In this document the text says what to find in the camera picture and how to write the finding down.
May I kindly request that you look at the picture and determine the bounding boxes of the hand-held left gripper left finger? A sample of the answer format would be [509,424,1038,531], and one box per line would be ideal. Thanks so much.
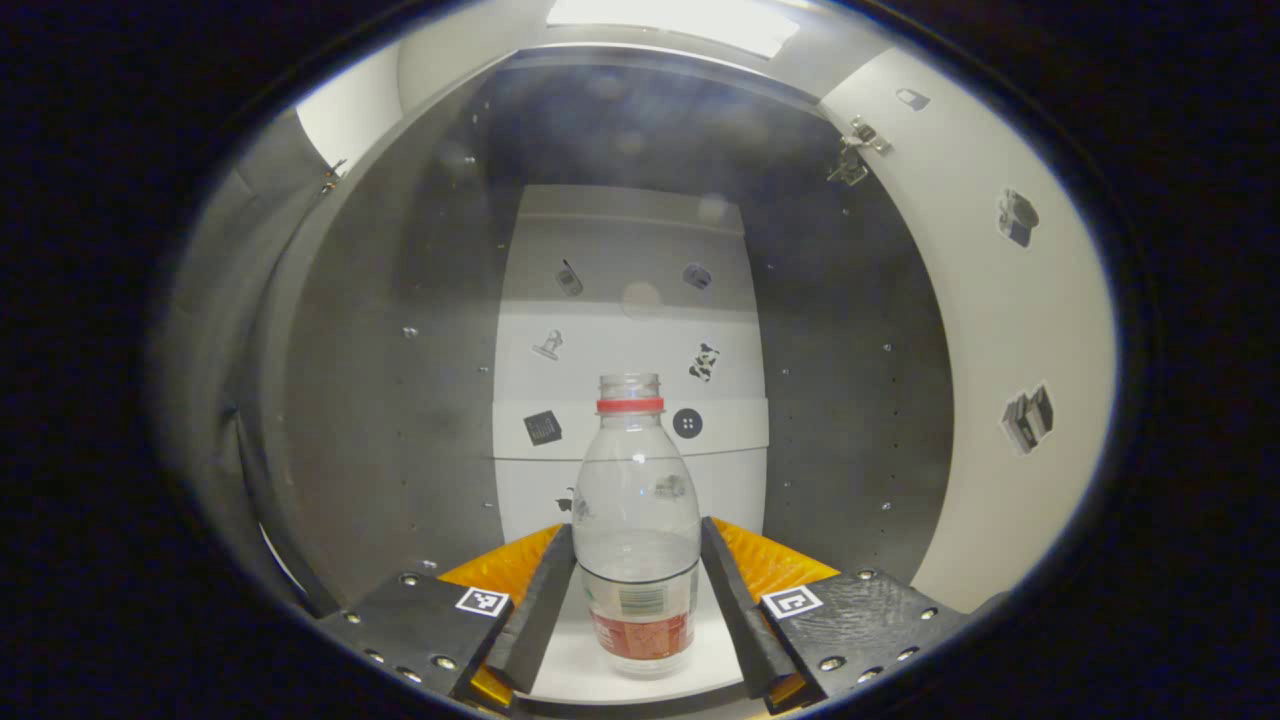
[318,522,579,715]

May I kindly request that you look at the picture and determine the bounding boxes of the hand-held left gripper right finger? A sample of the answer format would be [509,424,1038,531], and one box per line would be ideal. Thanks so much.
[700,516,973,715]

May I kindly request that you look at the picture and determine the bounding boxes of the clear plastic bottle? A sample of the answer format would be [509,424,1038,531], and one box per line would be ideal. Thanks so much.
[572,373,703,681]

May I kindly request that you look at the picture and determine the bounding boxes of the metal cabinet hinge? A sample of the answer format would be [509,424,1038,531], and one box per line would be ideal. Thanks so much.
[827,114,894,187]

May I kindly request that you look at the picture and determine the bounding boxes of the black backdrop cloth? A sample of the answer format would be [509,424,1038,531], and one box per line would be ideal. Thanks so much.
[150,105,346,616]

